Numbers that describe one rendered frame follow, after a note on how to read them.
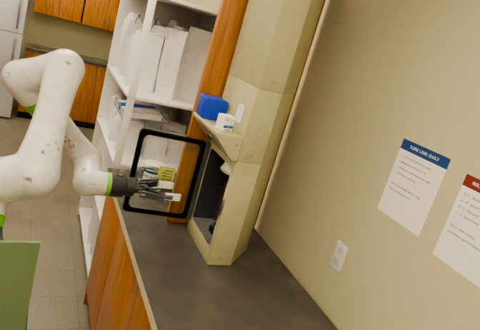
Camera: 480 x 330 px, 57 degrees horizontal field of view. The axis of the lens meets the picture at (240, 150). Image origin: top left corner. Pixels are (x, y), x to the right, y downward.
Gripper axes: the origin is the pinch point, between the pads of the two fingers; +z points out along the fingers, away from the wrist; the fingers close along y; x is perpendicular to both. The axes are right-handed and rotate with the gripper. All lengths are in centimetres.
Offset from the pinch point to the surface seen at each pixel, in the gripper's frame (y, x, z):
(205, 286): -29.9, 25.3, 11.8
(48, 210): 214, 119, -30
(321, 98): 5, -52, 60
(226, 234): -14.9, 10.6, 22.2
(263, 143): -14.9, -30.8, 26.8
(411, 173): -59, -41, 60
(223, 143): -15.0, -28.3, 9.7
